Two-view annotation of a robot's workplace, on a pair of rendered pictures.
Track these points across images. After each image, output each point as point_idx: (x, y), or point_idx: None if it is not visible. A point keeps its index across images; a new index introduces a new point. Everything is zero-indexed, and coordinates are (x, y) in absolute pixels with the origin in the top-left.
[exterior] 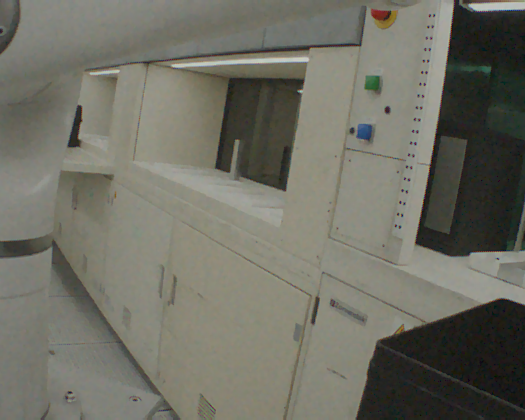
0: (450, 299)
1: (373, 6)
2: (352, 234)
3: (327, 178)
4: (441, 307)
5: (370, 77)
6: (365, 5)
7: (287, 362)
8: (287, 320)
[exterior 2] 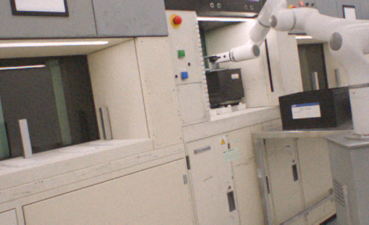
0: (231, 119)
1: (284, 30)
2: (191, 119)
3: (173, 101)
4: (230, 124)
5: (182, 50)
6: (281, 30)
7: (185, 198)
8: (177, 179)
